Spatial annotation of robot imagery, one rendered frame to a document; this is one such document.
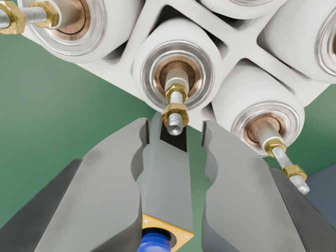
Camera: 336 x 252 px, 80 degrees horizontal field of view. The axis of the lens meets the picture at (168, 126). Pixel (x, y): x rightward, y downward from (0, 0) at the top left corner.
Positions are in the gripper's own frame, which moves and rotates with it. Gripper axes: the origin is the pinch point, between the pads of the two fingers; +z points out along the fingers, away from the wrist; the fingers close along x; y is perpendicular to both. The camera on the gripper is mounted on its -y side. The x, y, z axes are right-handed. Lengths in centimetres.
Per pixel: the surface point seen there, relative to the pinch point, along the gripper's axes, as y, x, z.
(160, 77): 0.6, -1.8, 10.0
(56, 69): 7.8, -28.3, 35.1
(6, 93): 14, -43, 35
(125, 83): 4.0, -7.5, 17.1
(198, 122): 9.9, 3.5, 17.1
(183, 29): -3.9, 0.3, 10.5
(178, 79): -0.3, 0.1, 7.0
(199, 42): -2.9, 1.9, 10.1
